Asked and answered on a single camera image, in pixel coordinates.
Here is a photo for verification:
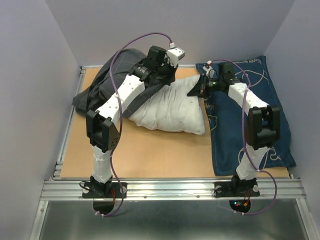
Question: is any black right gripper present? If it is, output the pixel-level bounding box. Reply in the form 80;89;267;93
186;72;224;97

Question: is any white stained pillow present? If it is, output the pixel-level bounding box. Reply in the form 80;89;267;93
128;74;205;135

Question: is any grey checked pillowcase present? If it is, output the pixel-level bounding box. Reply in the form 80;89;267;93
72;48;165;119

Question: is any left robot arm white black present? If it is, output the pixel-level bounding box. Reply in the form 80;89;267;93
80;43;185;198

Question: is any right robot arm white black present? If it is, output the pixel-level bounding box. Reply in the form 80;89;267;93
187;60;281;198

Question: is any blue fish-print cushion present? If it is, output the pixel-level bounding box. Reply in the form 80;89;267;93
196;55;296;180

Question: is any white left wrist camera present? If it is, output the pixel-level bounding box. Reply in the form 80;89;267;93
166;42;185;69

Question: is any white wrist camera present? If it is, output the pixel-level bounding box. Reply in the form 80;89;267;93
166;42;185;69
202;60;215;79

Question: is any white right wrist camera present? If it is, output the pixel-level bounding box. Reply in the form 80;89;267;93
202;60;215;79

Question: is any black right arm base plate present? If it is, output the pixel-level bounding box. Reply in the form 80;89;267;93
213;180;261;199

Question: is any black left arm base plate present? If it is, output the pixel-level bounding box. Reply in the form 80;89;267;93
79;181;128;199

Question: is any aluminium mounting rail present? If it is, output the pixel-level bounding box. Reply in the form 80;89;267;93
40;178;307;201

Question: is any aluminium table edge frame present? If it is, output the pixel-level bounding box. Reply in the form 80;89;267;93
29;64;201;240

